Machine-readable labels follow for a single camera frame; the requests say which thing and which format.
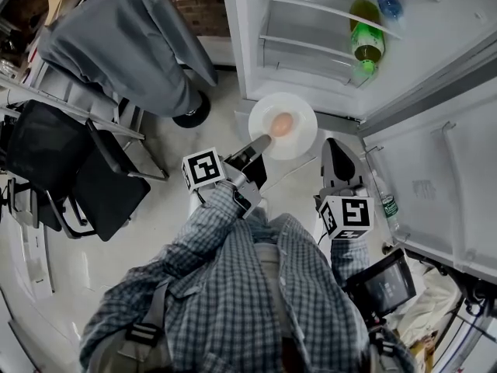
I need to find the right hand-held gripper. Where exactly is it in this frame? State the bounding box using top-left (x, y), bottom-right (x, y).
top-left (313, 137), bottom-right (376, 242)

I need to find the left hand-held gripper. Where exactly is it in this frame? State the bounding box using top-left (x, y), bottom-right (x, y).
top-left (181, 133), bottom-right (274, 221)

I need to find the brown egg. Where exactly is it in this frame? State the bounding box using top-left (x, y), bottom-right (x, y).
top-left (270, 112), bottom-right (294, 138)

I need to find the white round plate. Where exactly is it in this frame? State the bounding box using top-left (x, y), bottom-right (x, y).
top-left (247, 92), bottom-right (319, 161)

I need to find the white fridge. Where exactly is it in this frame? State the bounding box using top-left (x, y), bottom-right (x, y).
top-left (219, 0), bottom-right (497, 283)

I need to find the person's left forearm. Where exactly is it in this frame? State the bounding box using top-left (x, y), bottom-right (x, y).
top-left (165, 183), bottom-right (249, 287)

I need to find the person's right forearm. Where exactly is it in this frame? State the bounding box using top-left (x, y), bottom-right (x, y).
top-left (328, 235), bottom-right (374, 288)

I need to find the clear water bottle green label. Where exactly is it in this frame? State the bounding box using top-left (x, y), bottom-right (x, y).
top-left (371, 170), bottom-right (401, 233)

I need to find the black screen device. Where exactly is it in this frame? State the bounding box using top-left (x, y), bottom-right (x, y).
top-left (343, 248), bottom-right (419, 320)

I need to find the green plastic bottle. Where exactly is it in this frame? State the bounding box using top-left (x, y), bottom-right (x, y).
top-left (348, 0), bottom-right (387, 78)

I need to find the white plastic bag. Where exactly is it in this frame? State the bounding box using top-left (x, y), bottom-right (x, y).
top-left (387, 262), bottom-right (464, 343)

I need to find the person's plaid shirt torso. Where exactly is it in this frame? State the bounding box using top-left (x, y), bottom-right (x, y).
top-left (79, 211), bottom-right (416, 373)

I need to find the black metal stand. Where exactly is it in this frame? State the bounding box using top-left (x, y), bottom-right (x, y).
top-left (442, 272), bottom-right (497, 368)

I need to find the black metal-frame chair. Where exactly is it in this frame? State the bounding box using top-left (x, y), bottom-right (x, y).
top-left (5, 99), bottom-right (171, 242)

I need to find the gray harness strap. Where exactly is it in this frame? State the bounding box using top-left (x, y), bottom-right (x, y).
top-left (123, 276), bottom-right (176, 350)
top-left (367, 324), bottom-right (395, 373)

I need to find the silver metal table frame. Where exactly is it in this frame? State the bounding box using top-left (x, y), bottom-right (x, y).
top-left (0, 71), bottom-right (145, 141)

